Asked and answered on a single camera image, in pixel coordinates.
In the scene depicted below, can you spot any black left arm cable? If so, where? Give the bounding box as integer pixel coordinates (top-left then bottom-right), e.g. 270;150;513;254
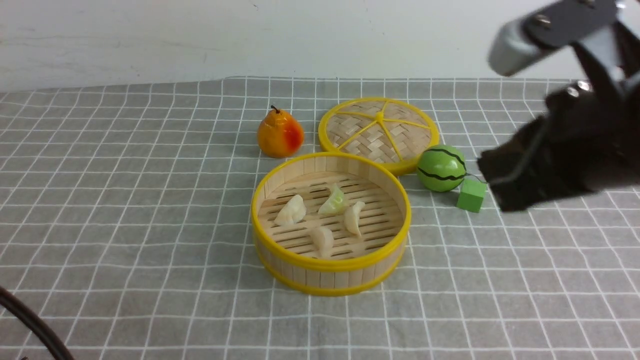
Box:
0;286;76;360

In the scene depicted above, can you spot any yellow woven steamer lid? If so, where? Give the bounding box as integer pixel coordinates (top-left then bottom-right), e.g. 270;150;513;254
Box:
318;97;441;176

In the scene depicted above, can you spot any yellow bamboo steamer tray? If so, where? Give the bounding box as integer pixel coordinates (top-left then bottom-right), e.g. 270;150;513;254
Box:
250;152;412;297

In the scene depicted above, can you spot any green-tinted dumpling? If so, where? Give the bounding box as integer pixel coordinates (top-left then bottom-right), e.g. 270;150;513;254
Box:
317;183;348;216

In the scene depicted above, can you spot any green wooden cube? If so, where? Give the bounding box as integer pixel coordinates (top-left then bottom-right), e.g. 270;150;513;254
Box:
455;178;488;214

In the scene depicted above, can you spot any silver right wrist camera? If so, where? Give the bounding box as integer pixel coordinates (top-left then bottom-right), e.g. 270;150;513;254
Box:
487;0;619;77

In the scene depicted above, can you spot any white dumpling bottom edge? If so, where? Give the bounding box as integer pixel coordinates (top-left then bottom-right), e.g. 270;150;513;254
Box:
274;194;307;227

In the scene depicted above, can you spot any orange toy pear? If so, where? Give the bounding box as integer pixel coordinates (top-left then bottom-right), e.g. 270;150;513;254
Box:
256;105;306;158

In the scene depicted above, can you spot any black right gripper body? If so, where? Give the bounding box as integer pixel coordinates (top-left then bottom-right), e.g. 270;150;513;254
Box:
477;21;639;213

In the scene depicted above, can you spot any green toy watermelon ball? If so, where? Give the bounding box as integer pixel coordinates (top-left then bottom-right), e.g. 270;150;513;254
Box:
416;145;467;193

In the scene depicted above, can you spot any grey checkered tablecloth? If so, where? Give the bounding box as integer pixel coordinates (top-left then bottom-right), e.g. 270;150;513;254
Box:
0;77;640;360

